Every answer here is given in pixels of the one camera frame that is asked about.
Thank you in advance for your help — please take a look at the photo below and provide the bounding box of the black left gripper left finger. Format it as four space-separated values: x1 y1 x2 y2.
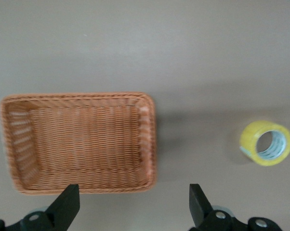
0 184 80 231

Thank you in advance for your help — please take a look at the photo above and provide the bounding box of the brown wicker basket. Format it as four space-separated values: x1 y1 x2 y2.
0 91 159 195

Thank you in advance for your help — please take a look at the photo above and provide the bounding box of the yellow clear tape roll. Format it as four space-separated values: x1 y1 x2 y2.
239 120 290 167

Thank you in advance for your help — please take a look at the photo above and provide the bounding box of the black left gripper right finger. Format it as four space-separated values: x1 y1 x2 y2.
188 184 284 231

